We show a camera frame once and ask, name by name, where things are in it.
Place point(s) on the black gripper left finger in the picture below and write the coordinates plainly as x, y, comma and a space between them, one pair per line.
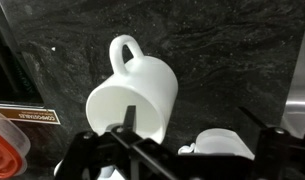
130, 118

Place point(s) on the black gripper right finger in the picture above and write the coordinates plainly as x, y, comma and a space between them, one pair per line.
253, 118

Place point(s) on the stainless steel sink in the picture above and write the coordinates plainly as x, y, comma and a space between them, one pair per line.
294, 112

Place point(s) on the white mug front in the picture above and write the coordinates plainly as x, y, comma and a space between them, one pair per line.
144, 81

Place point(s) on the white mug lying sideways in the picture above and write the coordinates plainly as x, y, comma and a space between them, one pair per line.
218, 141

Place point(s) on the red lid food container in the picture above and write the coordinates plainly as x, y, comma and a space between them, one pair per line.
14, 146

